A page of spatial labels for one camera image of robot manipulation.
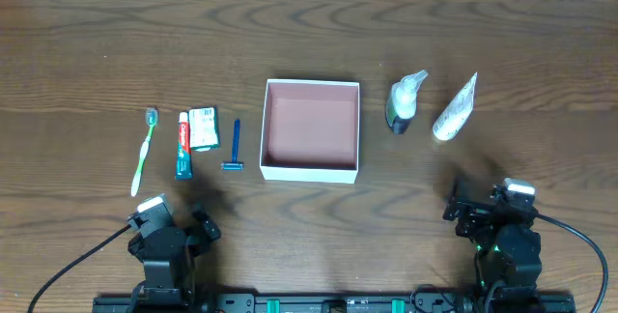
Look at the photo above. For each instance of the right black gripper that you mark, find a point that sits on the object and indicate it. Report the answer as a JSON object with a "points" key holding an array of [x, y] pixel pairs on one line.
{"points": [[469, 212]]}

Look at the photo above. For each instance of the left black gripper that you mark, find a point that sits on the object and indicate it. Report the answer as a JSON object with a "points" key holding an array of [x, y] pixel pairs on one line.
{"points": [[194, 231]]}

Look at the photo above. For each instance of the red green toothpaste tube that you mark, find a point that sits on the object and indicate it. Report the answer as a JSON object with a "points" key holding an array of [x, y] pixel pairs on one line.
{"points": [[183, 163]]}

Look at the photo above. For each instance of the blue disposable razor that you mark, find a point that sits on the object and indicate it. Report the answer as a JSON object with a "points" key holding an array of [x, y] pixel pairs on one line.
{"points": [[234, 164]]}

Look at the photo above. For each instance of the white green sachet packet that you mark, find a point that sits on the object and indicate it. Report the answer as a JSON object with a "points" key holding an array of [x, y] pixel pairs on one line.
{"points": [[203, 124]]}

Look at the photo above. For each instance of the white squeeze tube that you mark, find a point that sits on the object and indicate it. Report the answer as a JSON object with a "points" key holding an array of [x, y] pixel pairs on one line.
{"points": [[454, 116]]}

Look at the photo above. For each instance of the green white toothbrush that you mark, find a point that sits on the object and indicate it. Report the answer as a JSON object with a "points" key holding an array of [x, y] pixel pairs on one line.
{"points": [[151, 120]]}

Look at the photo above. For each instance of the clear pump bottle dark liquid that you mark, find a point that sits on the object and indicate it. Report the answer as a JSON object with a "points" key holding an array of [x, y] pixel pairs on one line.
{"points": [[401, 104]]}

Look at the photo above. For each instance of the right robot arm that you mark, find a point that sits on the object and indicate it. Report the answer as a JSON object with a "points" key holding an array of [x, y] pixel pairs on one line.
{"points": [[507, 260]]}

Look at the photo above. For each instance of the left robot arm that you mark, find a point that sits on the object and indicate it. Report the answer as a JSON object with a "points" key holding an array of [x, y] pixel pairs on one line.
{"points": [[167, 253]]}

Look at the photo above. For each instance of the white box with pink interior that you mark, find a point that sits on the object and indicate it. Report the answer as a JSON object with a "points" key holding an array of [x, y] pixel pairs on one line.
{"points": [[310, 131]]}

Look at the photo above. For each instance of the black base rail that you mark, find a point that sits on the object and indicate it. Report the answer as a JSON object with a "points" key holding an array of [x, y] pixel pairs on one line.
{"points": [[430, 301]]}

